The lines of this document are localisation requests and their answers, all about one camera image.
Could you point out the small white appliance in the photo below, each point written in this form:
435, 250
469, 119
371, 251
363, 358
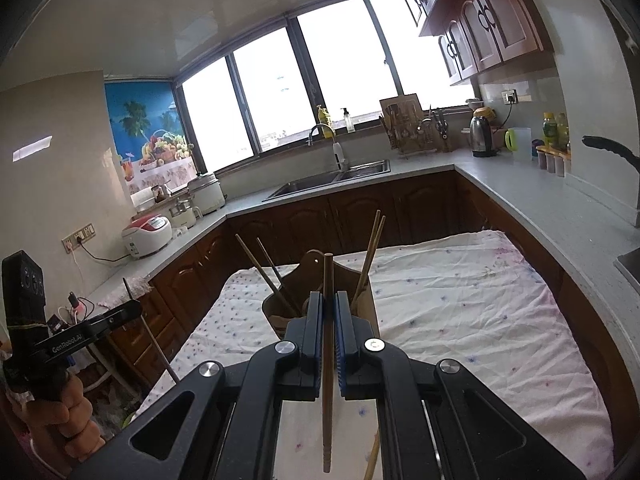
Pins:
182, 217

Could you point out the spice jar set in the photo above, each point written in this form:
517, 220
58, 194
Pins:
550, 162

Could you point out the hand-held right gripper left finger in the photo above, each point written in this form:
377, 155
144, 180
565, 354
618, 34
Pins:
312, 330

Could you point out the wooden chopstick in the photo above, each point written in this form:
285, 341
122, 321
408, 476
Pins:
327, 425
371, 240
378, 234
371, 460
266, 275

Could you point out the wooden utensil holder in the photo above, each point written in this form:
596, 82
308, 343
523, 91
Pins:
312, 272

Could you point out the yellow detergent bottle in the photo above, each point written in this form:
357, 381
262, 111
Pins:
326, 125

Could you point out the white electric cooker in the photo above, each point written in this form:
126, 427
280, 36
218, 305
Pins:
207, 195

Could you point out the knife block with scissors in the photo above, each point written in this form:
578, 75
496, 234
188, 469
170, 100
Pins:
437, 132

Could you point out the wall socket strip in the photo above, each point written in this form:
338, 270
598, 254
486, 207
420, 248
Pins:
78, 237

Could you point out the tropical fruit wall poster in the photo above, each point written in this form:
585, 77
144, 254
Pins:
135, 120

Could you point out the grey kitchen countertop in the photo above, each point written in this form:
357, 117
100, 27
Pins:
550, 210

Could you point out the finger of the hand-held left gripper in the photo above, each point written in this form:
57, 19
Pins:
117, 317

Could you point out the chrome faucet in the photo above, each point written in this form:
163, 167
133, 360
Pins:
340, 152

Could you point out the steel sink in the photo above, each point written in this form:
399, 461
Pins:
325, 180

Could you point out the white lace cloth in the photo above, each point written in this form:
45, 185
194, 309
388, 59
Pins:
125, 292

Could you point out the wooden base cabinets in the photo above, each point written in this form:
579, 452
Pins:
425, 205

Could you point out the black stove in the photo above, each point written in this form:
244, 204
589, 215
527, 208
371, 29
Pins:
630, 267

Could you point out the wooden wall cabinets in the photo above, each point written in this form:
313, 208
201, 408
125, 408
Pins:
480, 15

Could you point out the kitchen window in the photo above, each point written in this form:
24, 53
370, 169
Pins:
270, 95

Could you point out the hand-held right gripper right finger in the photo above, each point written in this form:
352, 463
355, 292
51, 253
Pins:
341, 340

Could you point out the clear pump bottle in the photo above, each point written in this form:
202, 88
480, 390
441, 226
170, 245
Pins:
348, 122

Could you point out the yellow oil bottle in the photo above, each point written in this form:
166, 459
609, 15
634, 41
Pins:
549, 130
563, 132

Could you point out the steel electric kettle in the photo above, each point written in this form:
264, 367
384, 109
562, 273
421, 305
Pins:
481, 137

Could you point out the white wall outlet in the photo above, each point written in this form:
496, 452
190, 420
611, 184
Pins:
510, 97

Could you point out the person's left hand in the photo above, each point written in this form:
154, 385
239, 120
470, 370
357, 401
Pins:
60, 415

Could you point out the white pink rice cooker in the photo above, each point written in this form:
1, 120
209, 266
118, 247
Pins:
147, 235

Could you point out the wooden cutting board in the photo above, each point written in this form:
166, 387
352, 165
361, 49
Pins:
400, 120

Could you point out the floral white tablecloth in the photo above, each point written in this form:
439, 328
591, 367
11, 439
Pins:
450, 310

